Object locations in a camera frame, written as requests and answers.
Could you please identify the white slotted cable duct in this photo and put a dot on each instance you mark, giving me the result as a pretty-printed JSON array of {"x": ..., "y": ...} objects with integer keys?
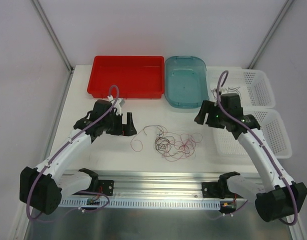
[{"x": 129, "y": 203}]

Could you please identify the right aluminium frame post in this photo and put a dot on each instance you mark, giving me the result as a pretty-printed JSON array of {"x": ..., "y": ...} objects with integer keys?
[{"x": 287, "y": 5}]

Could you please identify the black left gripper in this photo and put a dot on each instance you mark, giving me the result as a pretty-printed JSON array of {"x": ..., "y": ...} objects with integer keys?
[{"x": 122, "y": 125}]

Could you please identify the lower white perforated basket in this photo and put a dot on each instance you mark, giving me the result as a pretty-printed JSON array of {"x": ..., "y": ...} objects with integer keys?
[{"x": 274, "y": 132}]

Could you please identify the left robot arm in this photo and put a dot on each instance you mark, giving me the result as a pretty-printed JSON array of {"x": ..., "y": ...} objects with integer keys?
[{"x": 53, "y": 162}]

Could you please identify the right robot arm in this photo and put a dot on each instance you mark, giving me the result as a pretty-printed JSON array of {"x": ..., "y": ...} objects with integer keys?
[{"x": 247, "y": 131}]

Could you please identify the red plastic bin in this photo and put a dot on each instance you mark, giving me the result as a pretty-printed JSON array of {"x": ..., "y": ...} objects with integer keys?
[{"x": 137, "y": 77}]

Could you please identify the aluminium mounting rail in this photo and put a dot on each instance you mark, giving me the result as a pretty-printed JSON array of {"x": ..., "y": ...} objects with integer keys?
[{"x": 156, "y": 186}]

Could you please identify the teal translucent plastic bin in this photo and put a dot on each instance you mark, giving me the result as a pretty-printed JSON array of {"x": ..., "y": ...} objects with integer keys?
[{"x": 185, "y": 82}]

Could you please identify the left aluminium frame post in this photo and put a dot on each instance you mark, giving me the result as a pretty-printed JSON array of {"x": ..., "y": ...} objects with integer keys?
[{"x": 51, "y": 33}]

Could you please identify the upper white perforated basket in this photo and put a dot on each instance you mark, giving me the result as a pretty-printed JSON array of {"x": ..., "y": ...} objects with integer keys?
[{"x": 252, "y": 86}]

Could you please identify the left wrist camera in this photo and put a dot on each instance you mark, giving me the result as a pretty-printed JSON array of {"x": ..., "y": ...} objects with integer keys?
[{"x": 116, "y": 105}]

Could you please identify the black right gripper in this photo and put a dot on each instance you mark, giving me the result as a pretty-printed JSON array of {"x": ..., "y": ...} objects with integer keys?
[{"x": 208, "y": 113}]

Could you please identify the white perforated basket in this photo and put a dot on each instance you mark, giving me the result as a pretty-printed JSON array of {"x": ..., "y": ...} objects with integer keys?
[
  {"x": 274, "y": 132},
  {"x": 252, "y": 86}
]

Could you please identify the aluminium frame post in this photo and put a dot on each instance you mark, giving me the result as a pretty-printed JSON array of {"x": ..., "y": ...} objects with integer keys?
[
  {"x": 287, "y": 5},
  {"x": 51, "y": 33}
]

